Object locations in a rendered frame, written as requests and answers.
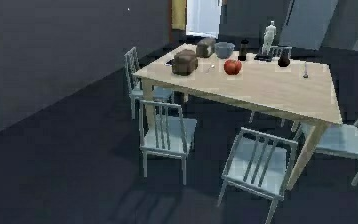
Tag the pale grey slatted chair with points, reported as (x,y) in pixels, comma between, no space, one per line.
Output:
(280,51)
(167,133)
(132,71)
(343,141)
(257,166)

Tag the silver spoon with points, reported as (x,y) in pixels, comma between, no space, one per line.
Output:
(209,68)

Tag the red tomato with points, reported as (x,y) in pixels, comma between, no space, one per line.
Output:
(232,67)

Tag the grey bowl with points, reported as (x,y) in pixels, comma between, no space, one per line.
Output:
(224,50)

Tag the light wooden dining table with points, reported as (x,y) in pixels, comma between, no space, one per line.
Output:
(267,86)

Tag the yellow curtain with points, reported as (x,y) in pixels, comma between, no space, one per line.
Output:
(179,14)

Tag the bright window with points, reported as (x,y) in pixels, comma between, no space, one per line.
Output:
(203,16)

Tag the white human figure statue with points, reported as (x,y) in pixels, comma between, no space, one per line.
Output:
(269,37)

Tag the dark round vase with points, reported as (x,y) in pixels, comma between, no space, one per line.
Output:
(284,59)

